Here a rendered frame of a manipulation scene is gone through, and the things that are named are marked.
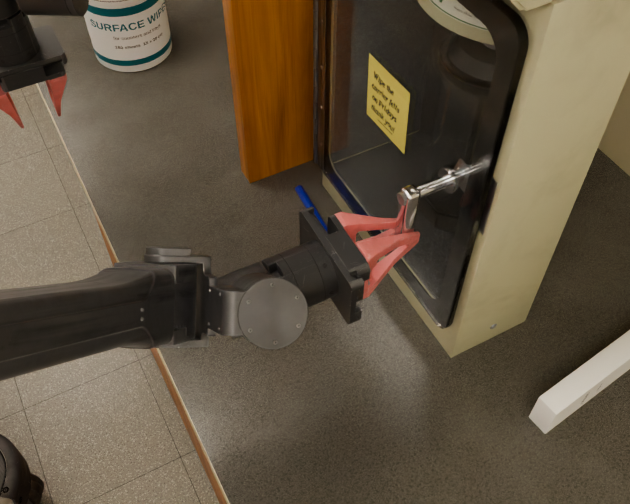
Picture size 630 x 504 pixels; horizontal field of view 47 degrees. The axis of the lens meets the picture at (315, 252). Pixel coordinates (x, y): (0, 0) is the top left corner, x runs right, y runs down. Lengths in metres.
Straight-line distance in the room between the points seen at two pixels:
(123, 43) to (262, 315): 0.74
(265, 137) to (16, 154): 1.71
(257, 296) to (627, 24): 0.35
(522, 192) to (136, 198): 0.57
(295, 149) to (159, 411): 1.04
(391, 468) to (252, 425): 0.16
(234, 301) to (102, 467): 1.36
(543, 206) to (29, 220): 1.89
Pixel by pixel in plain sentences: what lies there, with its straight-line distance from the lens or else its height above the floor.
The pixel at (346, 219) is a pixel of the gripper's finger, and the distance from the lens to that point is 0.67.
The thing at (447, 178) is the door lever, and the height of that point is 1.21.
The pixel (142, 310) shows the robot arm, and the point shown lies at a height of 1.24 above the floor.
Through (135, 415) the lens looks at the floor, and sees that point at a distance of 1.92.
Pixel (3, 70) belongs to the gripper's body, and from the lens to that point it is 0.88.
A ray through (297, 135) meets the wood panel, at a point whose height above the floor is 1.00.
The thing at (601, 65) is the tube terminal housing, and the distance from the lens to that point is 0.62.
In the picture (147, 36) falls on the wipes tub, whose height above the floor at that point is 1.00.
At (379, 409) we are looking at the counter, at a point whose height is 0.94.
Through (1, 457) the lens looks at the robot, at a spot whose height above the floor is 0.24.
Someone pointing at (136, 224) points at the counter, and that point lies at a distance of 1.01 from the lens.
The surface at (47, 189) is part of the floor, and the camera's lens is 2.47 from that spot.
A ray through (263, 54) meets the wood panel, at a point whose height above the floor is 1.15.
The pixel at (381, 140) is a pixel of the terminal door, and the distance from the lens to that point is 0.78.
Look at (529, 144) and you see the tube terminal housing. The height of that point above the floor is 1.27.
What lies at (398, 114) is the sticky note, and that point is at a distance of 0.73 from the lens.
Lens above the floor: 1.69
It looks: 52 degrees down
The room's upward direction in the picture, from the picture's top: straight up
